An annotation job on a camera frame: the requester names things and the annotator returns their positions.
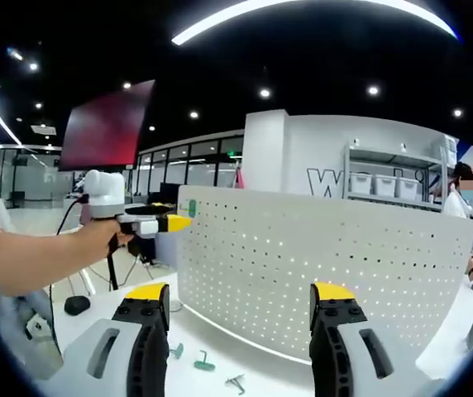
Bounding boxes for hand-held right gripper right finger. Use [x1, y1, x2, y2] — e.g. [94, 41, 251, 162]
[308, 282, 432, 397]

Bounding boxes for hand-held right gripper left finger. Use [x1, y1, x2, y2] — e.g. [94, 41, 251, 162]
[50, 282, 170, 397]

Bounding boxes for white perforated mounting plate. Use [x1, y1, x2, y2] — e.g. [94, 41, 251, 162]
[175, 184, 473, 369]

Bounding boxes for person's left hand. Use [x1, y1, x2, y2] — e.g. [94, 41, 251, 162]
[95, 221, 136, 254]

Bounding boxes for black rounded object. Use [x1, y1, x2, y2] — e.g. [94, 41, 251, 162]
[63, 295, 92, 316]

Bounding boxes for dark red hanging panel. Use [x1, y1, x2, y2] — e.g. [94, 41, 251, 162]
[58, 79, 156, 171]

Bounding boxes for pink hanging cloth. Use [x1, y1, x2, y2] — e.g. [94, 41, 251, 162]
[235, 160, 249, 190]

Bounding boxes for long ceiling light strip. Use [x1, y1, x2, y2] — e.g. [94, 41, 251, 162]
[0, 97, 25, 146]
[171, 0, 459, 45]

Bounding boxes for row of white storage bins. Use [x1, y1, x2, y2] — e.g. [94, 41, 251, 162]
[350, 171, 423, 200]

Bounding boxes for grey metal shelf rack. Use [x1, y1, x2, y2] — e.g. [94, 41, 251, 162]
[346, 138, 461, 208]

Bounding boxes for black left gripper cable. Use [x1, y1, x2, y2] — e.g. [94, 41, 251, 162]
[47, 197, 87, 361]

